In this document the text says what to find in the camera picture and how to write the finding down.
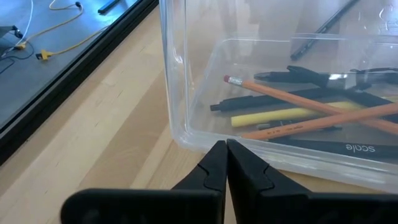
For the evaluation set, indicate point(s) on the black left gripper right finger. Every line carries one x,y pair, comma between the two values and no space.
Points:
255,193

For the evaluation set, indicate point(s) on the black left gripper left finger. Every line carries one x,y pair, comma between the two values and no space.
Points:
205,186

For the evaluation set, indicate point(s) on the black pen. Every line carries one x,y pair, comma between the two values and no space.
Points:
248,101
270,125
295,74
342,147
323,30

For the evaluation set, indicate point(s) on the yellow highlighter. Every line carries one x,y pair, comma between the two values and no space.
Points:
264,118

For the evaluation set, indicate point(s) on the orange pencil with eraser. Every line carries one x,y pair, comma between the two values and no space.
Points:
280,95

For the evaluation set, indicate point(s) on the clear plastic supply box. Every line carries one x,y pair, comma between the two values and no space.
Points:
174,77

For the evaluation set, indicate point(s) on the black floor strip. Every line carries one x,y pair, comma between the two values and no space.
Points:
109,6

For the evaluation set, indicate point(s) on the black aluminium table frame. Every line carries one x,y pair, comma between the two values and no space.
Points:
62,88

